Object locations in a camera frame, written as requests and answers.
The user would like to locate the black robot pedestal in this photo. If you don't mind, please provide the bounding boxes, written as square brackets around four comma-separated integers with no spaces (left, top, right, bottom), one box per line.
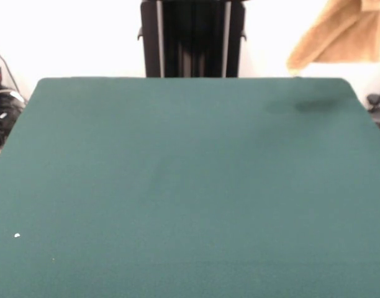
[135,0,248,78]

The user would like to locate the dark green table cloth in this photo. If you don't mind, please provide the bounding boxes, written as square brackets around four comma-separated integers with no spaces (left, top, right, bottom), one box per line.
[0,76,380,298]

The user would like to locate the tan terry towel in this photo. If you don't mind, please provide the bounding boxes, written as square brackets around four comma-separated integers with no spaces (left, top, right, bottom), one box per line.
[285,0,380,77]

